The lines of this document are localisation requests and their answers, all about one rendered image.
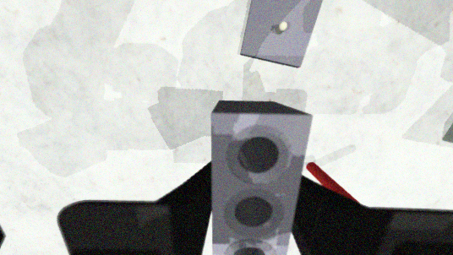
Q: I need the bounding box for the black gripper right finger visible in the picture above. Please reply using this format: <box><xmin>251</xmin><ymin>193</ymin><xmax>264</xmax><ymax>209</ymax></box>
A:
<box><xmin>292</xmin><ymin>175</ymin><xmax>453</xmax><ymax>255</ymax></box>

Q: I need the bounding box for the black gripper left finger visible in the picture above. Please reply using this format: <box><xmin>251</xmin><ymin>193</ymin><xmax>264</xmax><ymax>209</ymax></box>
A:
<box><xmin>57</xmin><ymin>161</ymin><xmax>212</xmax><ymax>255</ymax></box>

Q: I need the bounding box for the red peg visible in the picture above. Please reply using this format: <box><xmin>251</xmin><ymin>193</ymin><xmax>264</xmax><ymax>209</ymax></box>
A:
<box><xmin>306</xmin><ymin>162</ymin><xmax>359</xmax><ymax>203</ymax></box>

